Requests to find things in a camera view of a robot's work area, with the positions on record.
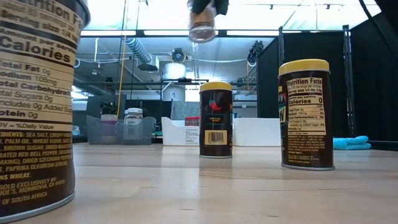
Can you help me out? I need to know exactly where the small clear glass spice jar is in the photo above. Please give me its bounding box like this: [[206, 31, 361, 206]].
[[187, 4, 218, 44]]

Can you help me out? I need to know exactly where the white lid spice jar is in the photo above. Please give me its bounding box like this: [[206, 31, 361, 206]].
[[123, 107, 144, 142]]

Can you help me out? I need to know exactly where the white lid jar purple label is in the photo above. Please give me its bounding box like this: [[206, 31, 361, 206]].
[[100, 114, 119, 144]]

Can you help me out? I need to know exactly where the black ceiling-mounted device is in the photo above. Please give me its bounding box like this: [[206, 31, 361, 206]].
[[171, 47, 187, 65], [247, 40, 265, 66]]

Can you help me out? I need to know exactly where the white cylindrical tank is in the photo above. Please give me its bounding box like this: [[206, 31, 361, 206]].
[[162, 61, 187, 80]]

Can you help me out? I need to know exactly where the yellow lid black spice tin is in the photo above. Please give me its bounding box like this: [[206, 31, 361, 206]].
[[0, 0, 91, 224], [277, 58, 336, 172], [198, 81, 234, 159]]

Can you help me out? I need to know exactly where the plain white plastic bin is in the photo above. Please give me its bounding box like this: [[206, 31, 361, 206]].
[[160, 116, 201, 147]]

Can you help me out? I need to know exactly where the smoky grey translucent bin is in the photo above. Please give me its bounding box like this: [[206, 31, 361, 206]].
[[86, 114, 157, 146]]

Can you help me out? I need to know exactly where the black curtain partition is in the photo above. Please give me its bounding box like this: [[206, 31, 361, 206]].
[[256, 12, 398, 143]]

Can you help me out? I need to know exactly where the blue folded cloth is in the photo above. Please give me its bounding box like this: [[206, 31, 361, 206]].
[[332, 135, 373, 151]]

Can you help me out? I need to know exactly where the silver flexible duct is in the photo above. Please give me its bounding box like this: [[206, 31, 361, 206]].
[[124, 37, 153, 65]]

